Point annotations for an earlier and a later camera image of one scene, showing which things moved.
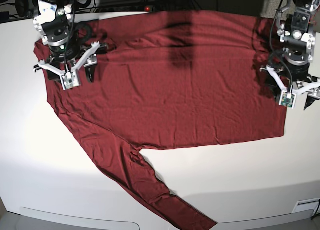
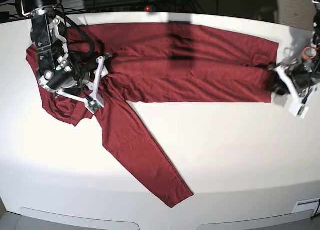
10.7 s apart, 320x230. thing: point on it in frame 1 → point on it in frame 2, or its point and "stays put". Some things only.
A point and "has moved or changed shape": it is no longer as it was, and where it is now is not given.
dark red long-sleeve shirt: [171, 78] has moved or changed shape
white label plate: [305, 205] stays put
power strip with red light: [125, 8] stays put
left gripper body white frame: [71, 78] → [94, 101]
